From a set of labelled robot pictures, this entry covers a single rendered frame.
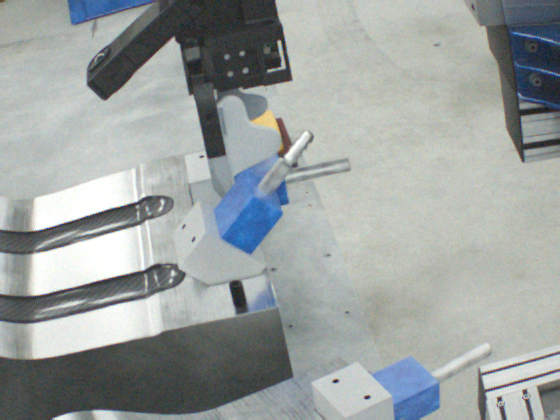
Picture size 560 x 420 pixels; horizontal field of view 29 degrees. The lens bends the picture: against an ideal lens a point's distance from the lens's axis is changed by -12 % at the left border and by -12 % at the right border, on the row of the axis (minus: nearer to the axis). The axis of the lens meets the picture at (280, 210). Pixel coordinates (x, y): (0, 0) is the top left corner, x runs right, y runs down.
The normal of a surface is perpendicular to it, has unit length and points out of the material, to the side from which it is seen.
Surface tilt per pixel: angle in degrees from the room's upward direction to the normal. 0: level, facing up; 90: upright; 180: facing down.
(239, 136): 79
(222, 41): 90
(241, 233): 90
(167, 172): 0
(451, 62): 0
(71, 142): 0
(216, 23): 90
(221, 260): 90
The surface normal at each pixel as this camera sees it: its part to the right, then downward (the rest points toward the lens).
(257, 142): 0.12, 0.33
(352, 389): -0.16, -0.84
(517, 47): 0.04, 0.51
